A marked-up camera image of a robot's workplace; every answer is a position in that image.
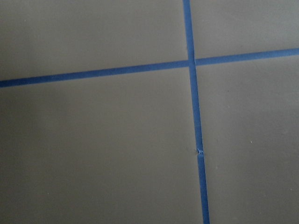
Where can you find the blue tape line lengthwise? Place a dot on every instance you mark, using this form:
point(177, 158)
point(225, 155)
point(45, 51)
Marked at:
point(196, 111)

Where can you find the blue tape line crosswise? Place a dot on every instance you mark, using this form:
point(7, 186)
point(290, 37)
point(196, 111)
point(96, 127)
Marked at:
point(149, 67)

